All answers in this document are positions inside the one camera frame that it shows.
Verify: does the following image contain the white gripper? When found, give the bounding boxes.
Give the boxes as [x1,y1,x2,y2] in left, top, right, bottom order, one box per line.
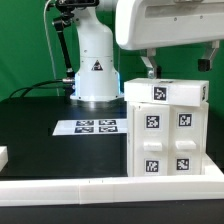
[115,0,224,79]

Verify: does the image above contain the white tagged cube block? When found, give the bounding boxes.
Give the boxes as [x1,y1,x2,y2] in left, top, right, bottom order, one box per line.
[124,78,209,107]

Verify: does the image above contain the white cabinet box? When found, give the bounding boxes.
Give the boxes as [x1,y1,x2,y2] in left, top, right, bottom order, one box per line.
[126,100,210,178]

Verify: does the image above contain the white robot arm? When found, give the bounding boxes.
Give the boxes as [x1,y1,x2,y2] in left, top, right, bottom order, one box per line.
[45,0,224,103]

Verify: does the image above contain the white flat tagged top panel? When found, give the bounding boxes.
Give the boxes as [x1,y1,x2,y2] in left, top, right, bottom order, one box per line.
[53,118,127,136]

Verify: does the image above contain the white right boundary rail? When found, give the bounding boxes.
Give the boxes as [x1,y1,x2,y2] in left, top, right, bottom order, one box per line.
[203,154,223,176]

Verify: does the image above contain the white boundary rail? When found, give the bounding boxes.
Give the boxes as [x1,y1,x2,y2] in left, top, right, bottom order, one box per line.
[203,154,223,176]
[0,175,224,206]

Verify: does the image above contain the white front boundary rail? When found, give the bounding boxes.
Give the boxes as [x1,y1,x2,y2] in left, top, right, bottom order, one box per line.
[0,175,224,206]

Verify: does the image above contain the white hanging cable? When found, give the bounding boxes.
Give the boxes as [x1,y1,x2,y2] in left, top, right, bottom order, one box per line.
[43,0,61,97]

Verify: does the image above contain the black cable on table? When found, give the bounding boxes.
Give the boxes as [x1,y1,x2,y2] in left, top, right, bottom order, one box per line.
[8,78,76,99]

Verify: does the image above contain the white left rail stub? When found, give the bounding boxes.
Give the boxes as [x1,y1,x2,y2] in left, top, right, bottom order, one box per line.
[0,146,8,172]

